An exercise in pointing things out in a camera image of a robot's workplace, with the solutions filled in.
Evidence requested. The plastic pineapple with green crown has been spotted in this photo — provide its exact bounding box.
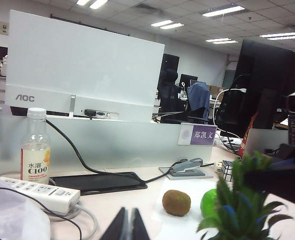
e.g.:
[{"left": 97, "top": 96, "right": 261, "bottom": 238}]
[{"left": 196, "top": 149, "right": 295, "bottom": 240}]

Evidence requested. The white power strip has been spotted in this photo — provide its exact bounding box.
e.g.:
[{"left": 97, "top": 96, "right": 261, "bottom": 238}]
[{"left": 0, "top": 176, "right": 82, "bottom": 217}]

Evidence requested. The white USB cable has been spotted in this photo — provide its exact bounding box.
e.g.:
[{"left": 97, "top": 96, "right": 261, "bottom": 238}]
[{"left": 212, "top": 87, "right": 247, "bottom": 126}]

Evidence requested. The wall switch panel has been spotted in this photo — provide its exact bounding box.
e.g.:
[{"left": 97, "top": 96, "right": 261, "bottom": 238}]
[{"left": 0, "top": 20, "right": 10, "bottom": 36}]

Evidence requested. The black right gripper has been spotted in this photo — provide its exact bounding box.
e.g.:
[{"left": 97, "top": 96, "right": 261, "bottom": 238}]
[{"left": 243, "top": 143, "right": 295, "bottom": 210}]

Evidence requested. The brown kiwi fruit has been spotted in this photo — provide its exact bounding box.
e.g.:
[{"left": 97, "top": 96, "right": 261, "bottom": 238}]
[{"left": 161, "top": 189, "right": 192, "bottom": 217}]

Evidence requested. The white AOC monitor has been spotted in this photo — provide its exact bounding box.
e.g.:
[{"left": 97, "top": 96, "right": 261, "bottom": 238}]
[{"left": 5, "top": 9, "right": 166, "bottom": 124}]

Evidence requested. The clear C100 drink bottle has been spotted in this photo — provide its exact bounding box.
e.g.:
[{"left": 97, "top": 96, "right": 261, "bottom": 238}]
[{"left": 20, "top": 107, "right": 52, "bottom": 185}]

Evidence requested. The grey stapler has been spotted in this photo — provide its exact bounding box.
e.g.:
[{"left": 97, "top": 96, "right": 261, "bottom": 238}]
[{"left": 170, "top": 157, "right": 205, "bottom": 176}]

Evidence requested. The white bag with red print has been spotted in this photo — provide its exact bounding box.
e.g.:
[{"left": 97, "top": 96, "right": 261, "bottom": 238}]
[{"left": 0, "top": 171, "right": 51, "bottom": 240}]

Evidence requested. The black office chair with headrest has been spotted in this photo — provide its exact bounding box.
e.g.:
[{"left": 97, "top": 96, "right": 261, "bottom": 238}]
[{"left": 159, "top": 68, "right": 189, "bottom": 124}]

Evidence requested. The green plastic apple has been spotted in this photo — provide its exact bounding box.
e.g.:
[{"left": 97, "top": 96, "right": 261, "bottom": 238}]
[{"left": 199, "top": 188, "right": 220, "bottom": 225}]

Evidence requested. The black computer monitor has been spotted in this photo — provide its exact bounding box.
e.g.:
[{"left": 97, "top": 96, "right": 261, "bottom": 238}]
[{"left": 219, "top": 39, "right": 295, "bottom": 139}]

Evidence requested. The purple and white name plate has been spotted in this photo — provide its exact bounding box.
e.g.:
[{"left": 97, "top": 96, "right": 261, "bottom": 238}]
[{"left": 177, "top": 122, "right": 216, "bottom": 147}]

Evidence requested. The thick black monitor cable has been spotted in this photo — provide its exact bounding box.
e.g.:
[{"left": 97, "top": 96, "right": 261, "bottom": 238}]
[{"left": 45, "top": 118, "right": 215, "bottom": 182}]

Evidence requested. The grey power strip cord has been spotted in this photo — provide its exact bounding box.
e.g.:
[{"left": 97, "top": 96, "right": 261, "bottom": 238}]
[{"left": 43, "top": 199, "right": 99, "bottom": 240}]

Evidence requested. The silver mirror cube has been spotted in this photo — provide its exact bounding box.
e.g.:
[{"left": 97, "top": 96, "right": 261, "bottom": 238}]
[{"left": 214, "top": 159, "right": 235, "bottom": 182}]

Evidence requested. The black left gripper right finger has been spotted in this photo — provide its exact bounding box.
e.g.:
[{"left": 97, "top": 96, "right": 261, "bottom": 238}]
[{"left": 130, "top": 207, "right": 151, "bottom": 240}]

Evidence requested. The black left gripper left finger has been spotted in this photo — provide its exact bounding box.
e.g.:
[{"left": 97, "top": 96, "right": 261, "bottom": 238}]
[{"left": 99, "top": 206, "right": 129, "bottom": 240}]

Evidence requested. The blue jacket on chair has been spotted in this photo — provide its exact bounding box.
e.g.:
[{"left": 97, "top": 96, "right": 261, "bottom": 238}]
[{"left": 186, "top": 81, "right": 211, "bottom": 121}]

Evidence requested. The silver laptop lid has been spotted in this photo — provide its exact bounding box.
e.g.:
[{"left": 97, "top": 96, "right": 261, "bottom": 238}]
[{"left": 244, "top": 128, "right": 290, "bottom": 156}]

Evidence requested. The thin black cable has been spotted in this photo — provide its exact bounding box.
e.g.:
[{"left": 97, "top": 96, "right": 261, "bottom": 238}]
[{"left": 0, "top": 185, "right": 84, "bottom": 240}]

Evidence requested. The red snack bag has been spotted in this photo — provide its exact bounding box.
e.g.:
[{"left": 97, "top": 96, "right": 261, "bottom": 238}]
[{"left": 238, "top": 111, "right": 260, "bottom": 159}]

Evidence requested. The black desk cable cover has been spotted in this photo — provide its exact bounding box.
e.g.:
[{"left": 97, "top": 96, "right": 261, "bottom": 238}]
[{"left": 48, "top": 171, "right": 149, "bottom": 197}]

